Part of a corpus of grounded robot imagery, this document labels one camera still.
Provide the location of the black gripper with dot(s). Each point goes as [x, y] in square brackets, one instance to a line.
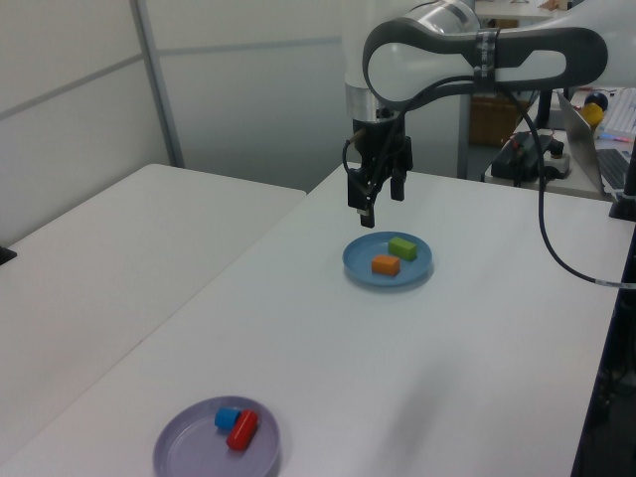
[380, 146]

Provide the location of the green rectangular block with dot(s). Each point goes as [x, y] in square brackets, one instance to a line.
[402, 248]

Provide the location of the orange rectangular block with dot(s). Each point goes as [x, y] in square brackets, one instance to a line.
[385, 266]

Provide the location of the blue block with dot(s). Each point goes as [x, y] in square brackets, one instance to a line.
[226, 417]

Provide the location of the red cylinder block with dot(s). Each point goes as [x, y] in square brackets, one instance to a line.
[242, 431]

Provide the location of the blue plate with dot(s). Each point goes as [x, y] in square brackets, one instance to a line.
[360, 258]

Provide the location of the brown cardboard box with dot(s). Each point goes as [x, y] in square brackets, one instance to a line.
[489, 121]

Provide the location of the black power box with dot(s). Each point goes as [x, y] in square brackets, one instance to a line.
[512, 159]

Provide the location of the white socket with black plug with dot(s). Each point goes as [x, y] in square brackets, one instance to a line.
[556, 161]

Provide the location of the black monitor stand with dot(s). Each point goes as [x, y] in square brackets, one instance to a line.
[546, 109]

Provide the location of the silver laptop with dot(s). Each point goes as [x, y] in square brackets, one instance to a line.
[579, 134]

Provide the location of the yellow ball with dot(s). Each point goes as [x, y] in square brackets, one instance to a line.
[593, 116]

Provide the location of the dark blue ball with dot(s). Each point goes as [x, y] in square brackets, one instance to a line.
[598, 99]

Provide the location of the white keyboard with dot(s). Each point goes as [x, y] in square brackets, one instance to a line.
[621, 116]

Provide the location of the purple plate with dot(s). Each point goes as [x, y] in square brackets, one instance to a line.
[194, 447]

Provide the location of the black table clamp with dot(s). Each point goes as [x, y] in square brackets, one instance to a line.
[6, 254]

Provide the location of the slim grey partition post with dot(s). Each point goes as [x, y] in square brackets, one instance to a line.
[463, 139]

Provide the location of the black camera pole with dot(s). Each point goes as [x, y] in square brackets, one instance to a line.
[628, 194]

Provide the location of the black metal frame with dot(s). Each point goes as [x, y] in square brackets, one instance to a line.
[603, 397]

